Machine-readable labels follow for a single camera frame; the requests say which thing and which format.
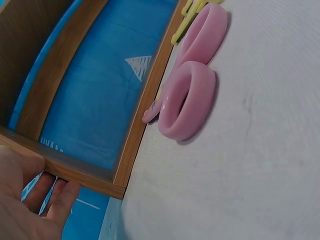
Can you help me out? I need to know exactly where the yellow plastic clip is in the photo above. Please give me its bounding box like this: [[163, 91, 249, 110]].
[[170, 0, 209, 46]]

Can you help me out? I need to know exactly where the person's left hand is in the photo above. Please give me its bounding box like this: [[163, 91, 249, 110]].
[[0, 143, 83, 240]]

